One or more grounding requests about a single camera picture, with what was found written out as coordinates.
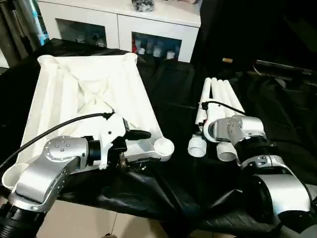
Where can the white glass-door cabinet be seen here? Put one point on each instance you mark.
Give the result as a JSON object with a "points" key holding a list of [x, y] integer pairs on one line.
{"points": [[116, 24]]}

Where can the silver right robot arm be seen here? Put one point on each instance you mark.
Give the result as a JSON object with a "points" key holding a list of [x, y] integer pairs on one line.
{"points": [[247, 126]]}

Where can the black backdrop cloth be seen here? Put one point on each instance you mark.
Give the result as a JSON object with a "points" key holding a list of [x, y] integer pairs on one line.
{"points": [[247, 24]]}

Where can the white jar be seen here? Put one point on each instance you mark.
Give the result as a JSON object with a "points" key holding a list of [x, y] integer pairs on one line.
{"points": [[141, 51], [157, 51], [170, 55]]}

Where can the white plastic table leg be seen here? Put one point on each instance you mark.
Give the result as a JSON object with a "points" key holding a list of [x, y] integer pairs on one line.
{"points": [[216, 94], [224, 94], [232, 94], [205, 94]]}

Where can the blue and white roll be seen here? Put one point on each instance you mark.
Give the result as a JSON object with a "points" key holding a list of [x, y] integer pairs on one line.
{"points": [[40, 29]]}

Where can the small yellow label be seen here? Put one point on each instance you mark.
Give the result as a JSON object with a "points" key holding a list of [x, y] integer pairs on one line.
{"points": [[227, 60]]}

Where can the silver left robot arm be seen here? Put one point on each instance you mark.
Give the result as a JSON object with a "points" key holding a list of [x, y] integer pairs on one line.
{"points": [[49, 173]]}

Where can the black mat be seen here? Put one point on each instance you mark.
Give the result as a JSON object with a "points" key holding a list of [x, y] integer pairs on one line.
{"points": [[178, 99]]}

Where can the black metal bar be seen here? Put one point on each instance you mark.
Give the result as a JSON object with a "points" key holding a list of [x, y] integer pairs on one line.
{"points": [[284, 65]]}

